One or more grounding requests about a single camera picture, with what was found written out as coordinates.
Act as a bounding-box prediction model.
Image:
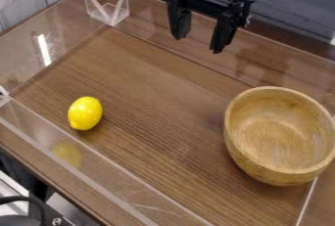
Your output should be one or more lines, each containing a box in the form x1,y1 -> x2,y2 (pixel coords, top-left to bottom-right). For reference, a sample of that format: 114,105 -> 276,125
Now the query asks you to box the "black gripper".
165,0 -> 253,54

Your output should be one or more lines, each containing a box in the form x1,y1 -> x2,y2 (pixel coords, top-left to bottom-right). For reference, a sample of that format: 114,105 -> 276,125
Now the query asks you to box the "yellow lemon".
68,97 -> 103,130

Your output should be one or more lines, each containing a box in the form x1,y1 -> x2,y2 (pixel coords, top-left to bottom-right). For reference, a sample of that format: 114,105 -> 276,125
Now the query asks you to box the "brown wooden bowl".
224,86 -> 335,187

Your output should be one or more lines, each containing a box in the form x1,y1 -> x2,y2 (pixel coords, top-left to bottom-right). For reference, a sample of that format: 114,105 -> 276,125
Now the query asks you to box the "clear acrylic corner bracket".
84,0 -> 130,26

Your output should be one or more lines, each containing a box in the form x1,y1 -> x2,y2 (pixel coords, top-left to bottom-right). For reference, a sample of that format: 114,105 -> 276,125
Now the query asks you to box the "clear acrylic enclosure wall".
0,0 -> 335,226

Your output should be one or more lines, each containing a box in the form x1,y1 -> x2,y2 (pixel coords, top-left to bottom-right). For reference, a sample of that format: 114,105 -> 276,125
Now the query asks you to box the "black metal table frame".
0,151 -> 102,226

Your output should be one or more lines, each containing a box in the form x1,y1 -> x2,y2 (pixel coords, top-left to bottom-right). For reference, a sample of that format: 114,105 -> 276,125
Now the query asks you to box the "black cable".
0,196 -> 47,226

